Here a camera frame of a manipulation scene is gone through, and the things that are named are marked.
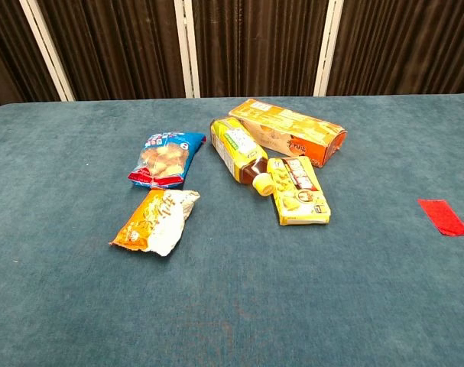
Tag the long orange cardboard box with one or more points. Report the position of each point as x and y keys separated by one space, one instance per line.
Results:
x=289 y=132

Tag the yellow-labelled tea bottle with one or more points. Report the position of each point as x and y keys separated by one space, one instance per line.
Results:
x=237 y=151

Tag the brown pleated curtain panel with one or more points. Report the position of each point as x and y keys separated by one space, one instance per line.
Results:
x=260 y=47
x=10 y=49
x=113 y=47
x=407 y=46

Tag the red paper piece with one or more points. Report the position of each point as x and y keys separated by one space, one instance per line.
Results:
x=443 y=216

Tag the teal table cloth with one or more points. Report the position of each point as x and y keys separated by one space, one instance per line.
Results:
x=231 y=267

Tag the orange and white snack bag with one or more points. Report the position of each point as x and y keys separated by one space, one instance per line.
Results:
x=151 y=223

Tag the small yellow snack box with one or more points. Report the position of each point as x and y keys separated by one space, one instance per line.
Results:
x=298 y=191

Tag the white partition post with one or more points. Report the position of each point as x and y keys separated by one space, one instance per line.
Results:
x=328 y=47
x=186 y=47
x=46 y=49

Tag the blue snack bag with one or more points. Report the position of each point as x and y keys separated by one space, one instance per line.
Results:
x=163 y=160

